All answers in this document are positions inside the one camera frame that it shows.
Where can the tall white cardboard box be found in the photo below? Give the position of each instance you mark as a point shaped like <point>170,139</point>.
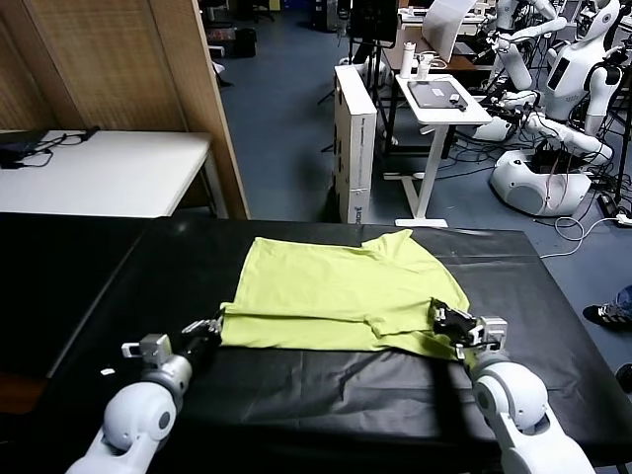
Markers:
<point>351,99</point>

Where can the white humanoid robot raised arm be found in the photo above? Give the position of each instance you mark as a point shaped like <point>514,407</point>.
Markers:
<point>513,64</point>

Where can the black pouch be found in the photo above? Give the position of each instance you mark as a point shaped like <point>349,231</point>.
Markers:
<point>12,150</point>

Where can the white curved panel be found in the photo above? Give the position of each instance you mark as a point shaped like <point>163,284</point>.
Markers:
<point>444,29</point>

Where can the black equipment case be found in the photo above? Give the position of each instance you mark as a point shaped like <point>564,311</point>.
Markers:
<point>245,44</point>

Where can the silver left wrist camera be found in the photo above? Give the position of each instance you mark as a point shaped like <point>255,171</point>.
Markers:
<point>150,348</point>

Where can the black bar device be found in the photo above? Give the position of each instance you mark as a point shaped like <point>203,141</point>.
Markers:
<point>90,133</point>

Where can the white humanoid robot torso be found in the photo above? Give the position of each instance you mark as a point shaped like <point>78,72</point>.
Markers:
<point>568,79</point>

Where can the white table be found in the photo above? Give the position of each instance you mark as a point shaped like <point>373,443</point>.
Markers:
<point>108,173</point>

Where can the small black device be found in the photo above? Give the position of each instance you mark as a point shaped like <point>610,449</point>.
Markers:
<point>458,102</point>

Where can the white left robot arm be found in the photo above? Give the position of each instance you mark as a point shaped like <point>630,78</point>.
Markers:
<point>138,415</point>

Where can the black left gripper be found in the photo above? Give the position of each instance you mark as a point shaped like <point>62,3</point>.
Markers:
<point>200,345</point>

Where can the small white robot shell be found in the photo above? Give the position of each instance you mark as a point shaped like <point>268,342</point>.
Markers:
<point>494,129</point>

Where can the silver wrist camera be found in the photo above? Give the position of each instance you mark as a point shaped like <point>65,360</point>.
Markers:
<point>493,332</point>
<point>150,348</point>

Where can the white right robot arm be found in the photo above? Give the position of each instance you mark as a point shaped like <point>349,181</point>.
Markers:
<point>513,400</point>

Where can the black and white sneaker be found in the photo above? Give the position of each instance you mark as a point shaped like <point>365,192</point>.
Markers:
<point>626,375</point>
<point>608,315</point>

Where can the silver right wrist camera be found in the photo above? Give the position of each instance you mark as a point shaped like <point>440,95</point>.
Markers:
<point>493,332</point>

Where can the white standing desk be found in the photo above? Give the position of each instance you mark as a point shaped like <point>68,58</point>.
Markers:
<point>444,116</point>

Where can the wooden panel table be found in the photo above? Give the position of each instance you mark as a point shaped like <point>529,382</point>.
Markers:
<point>113,64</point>

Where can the white cup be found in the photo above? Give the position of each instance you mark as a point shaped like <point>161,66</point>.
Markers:
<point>423,69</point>

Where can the grey closed laptop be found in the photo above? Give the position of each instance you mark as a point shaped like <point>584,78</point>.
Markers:
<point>432,94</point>

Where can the blue jeans leg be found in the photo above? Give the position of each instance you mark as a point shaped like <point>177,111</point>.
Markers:
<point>625,298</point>

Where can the brown wooden desk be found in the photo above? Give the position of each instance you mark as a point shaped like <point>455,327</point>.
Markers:
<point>395,56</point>

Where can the yellow-green t-shirt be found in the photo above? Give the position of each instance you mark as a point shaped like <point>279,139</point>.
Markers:
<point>321,286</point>

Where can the large white robot base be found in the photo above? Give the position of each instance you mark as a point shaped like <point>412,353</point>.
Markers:
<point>528,187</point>

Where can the white bottle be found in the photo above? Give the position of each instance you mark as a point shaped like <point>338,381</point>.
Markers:
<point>407,59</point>

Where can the black monitor panel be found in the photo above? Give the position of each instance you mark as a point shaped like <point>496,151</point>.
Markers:
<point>372,20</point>

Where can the black monitor stand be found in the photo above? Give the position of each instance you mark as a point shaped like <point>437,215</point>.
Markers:
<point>377,64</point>

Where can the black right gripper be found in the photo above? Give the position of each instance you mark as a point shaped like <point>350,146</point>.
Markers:
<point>456,328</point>

